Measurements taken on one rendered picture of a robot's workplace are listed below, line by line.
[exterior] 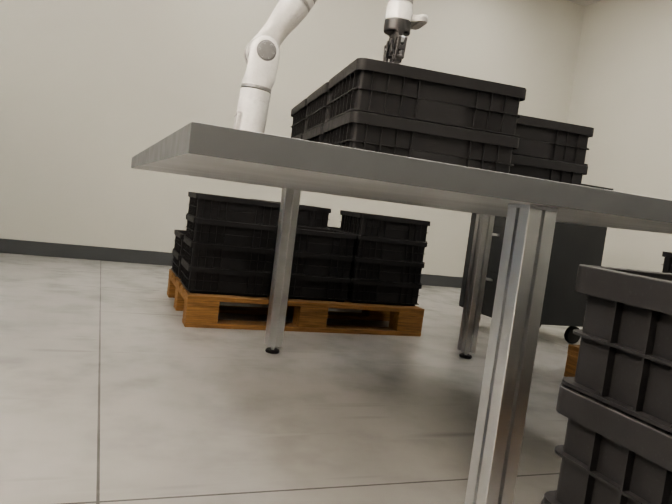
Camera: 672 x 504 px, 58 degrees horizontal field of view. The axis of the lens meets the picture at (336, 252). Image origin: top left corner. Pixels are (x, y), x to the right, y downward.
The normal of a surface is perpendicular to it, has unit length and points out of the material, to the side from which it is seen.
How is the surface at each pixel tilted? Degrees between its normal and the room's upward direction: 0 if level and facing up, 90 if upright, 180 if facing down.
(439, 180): 90
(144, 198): 90
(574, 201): 90
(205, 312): 90
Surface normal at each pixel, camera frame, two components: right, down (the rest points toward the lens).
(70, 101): 0.36, 0.11
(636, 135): -0.92, -0.09
